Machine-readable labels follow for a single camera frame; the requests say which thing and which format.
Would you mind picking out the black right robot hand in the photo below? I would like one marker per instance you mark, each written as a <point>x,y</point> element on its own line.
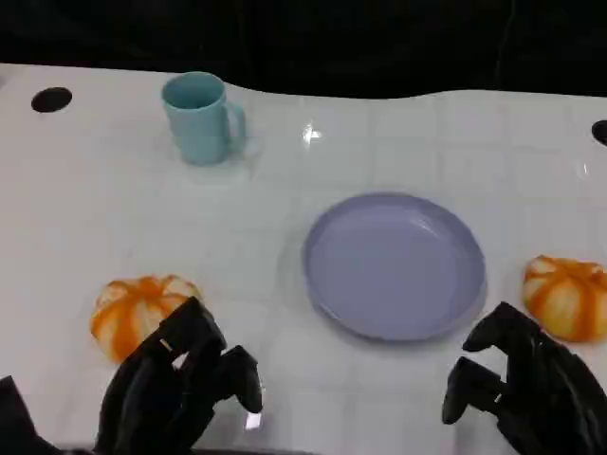
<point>545,393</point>

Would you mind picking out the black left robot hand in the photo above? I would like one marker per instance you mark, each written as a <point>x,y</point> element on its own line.
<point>152,393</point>

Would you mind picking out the orange white toy bread roll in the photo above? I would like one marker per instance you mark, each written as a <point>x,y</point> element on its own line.
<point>128,308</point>
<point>566,298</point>

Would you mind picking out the lilac plate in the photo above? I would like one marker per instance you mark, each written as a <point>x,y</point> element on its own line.
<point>393,265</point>

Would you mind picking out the pale green mug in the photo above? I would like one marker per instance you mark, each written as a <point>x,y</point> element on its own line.
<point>196,123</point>

